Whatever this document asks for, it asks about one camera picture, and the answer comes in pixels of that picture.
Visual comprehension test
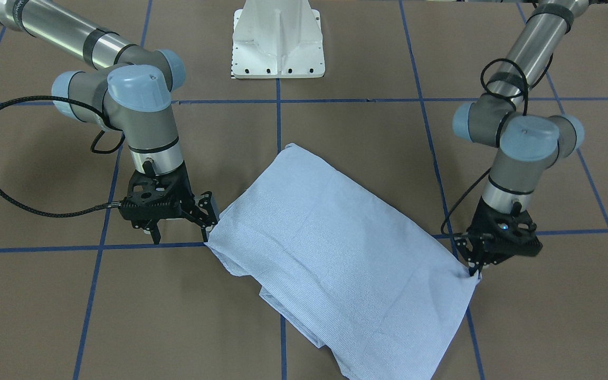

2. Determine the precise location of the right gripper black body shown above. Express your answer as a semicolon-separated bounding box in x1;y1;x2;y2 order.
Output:
118;161;219;230

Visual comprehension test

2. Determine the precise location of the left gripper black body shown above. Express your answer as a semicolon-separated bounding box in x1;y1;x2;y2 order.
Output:
454;199;543;270

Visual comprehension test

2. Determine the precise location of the blue striped button shirt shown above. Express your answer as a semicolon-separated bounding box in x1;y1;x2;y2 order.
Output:
207;144;479;379

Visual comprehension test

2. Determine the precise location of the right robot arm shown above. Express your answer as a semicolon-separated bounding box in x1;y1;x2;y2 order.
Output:
0;1;219;244

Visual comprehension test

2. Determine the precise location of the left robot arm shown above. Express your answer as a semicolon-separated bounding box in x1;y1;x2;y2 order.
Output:
453;1;592;276

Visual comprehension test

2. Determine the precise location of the black cable on table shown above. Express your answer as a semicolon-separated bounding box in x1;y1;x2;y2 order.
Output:
0;95;125;218

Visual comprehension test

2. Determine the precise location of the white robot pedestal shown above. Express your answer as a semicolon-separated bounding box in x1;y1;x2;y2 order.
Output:
230;1;326;79

